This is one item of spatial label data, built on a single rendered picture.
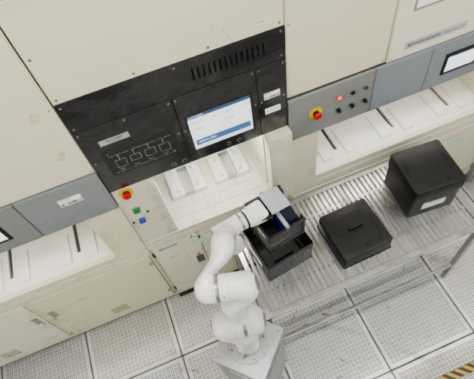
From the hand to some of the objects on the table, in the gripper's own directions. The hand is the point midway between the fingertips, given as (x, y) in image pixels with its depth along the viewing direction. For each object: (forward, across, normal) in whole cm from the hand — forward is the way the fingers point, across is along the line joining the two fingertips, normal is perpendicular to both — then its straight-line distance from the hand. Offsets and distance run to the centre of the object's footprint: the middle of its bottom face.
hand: (274, 202), depth 199 cm
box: (+87, -13, +50) cm, 101 cm away
